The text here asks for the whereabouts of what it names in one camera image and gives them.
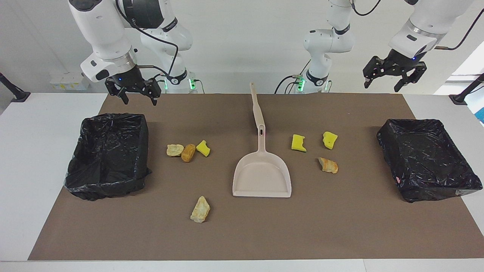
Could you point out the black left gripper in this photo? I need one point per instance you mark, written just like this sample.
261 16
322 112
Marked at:
397 62

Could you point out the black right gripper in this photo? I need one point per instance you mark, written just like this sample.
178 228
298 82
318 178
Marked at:
130 79

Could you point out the pale bread piece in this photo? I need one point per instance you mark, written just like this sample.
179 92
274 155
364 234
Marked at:
174 150

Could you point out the brown bread roll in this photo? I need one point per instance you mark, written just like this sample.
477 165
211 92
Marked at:
188 153

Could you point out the yellow sponge piece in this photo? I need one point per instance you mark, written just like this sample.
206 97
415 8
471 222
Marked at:
298 143
329 140
203 149

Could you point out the orange toasted croissant piece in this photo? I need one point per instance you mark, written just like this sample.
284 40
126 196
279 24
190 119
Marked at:
328 165

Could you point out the beige brush with black bristles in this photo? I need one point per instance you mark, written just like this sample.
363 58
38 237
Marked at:
257 107

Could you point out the pale crusty bread chunk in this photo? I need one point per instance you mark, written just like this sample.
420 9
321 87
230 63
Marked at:
200 210

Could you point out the beige plastic dustpan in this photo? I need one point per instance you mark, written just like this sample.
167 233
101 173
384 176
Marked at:
261 177

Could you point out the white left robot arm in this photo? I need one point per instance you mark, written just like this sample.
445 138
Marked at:
329 41

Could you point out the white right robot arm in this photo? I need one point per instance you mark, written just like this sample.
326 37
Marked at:
106 30

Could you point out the bin lined with black bag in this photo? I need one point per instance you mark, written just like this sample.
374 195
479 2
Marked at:
107 158

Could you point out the black-bagged bin with pink spot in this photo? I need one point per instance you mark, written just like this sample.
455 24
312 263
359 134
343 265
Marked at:
427 162

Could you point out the white power boxes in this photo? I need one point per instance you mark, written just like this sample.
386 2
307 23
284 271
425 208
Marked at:
66 82

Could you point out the blue object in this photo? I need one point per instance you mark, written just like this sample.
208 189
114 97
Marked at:
481 115

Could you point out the brown table mat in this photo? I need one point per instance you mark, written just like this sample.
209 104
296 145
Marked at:
340 226

